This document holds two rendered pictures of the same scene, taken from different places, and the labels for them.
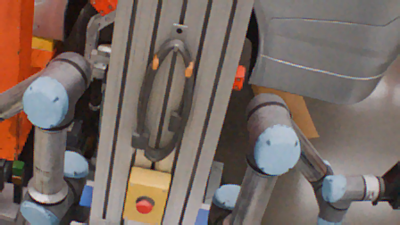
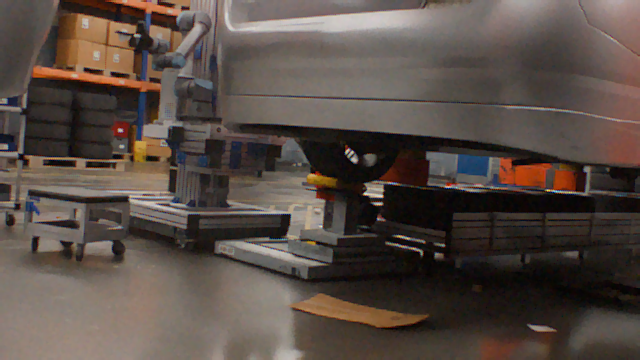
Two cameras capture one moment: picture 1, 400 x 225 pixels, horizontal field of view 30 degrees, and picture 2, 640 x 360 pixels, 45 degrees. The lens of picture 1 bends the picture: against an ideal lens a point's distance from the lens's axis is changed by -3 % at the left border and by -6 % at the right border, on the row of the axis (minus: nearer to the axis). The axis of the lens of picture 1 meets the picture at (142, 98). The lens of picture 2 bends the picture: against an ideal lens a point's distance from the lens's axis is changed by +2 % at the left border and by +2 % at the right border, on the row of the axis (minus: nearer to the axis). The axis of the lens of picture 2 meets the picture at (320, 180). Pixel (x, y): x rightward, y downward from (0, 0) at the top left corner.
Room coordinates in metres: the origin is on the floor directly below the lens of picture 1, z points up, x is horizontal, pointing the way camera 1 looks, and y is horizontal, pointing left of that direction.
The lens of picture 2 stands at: (5.32, -3.38, 0.74)
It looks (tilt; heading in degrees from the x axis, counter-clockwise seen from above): 3 degrees down; 132
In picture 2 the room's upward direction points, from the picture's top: 5 degrees clockwise
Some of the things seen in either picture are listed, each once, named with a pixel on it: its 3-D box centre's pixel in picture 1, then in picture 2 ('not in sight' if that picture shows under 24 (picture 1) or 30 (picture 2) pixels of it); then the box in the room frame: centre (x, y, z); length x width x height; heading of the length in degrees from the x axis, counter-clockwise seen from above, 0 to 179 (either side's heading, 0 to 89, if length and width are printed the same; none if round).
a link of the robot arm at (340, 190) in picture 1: (343, 188); (159, 45); (1.47, -0.60, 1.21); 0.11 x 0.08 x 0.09; 102
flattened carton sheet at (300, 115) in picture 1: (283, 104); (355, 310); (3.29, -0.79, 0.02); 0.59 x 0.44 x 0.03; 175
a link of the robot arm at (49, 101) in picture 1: (49, 153); not in sight; (1.44, 0.22, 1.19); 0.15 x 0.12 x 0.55; 163
